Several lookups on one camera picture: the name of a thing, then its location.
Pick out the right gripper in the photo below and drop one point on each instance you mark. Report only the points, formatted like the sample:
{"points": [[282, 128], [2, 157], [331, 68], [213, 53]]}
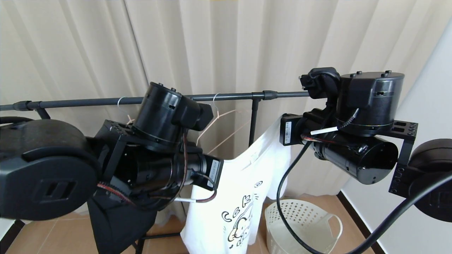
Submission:
{"points": [[360, 158]]}

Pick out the white laundry basket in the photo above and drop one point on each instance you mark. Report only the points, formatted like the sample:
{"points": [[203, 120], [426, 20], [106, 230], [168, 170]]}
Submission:
{"points": [[303, 225]]}

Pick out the black clothes rack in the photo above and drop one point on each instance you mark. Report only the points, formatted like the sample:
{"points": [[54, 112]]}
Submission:
{"points": [[88, 102]]}

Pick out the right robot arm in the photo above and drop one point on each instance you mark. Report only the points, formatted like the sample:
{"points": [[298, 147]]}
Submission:
{"points": [[374, 102]]}

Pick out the white garment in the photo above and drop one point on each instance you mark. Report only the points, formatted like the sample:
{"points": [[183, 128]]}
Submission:
{"points": [[212, 197]]}

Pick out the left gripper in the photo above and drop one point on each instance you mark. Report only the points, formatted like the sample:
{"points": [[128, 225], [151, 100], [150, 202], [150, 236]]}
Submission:
{"points": [[159, 173]]}

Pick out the black garment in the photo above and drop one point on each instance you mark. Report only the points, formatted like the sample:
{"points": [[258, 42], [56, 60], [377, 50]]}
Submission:
{"points": [[116, 229]]}

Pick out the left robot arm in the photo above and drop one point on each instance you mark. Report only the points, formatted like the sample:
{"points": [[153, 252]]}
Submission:
{"points": [[46, 169]]}

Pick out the pink clothes hanger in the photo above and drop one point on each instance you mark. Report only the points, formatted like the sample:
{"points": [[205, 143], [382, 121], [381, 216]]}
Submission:
{"points": [[214, 104], [119, 101]]}

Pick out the beige curtain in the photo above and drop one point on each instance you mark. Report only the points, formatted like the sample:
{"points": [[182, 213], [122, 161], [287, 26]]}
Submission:
{"points": [[247, 42]]}

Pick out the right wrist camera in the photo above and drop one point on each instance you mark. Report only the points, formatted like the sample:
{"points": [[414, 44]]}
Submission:
{"points": [[317, 83]]}

